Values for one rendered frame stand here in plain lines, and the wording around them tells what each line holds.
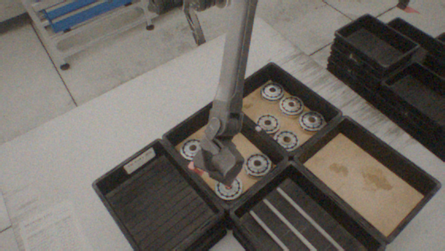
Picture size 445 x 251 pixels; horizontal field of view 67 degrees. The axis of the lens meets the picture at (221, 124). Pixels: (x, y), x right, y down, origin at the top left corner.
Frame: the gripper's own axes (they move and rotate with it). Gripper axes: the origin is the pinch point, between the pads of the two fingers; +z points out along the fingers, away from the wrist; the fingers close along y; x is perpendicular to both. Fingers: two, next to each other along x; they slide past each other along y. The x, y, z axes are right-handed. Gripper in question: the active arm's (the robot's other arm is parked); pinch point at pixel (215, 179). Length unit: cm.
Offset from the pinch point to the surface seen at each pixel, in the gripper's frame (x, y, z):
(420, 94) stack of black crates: 136, 58, 63
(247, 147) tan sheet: 28.6, -3.6, 22.2
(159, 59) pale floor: 122, -136, 99
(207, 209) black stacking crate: -1.4, -4.6, 23.8
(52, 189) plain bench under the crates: -21, -72, 37
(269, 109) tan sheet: 50, -4, 21
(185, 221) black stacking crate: -8.7, -9.1, 24.2
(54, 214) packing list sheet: -28, -63, 37
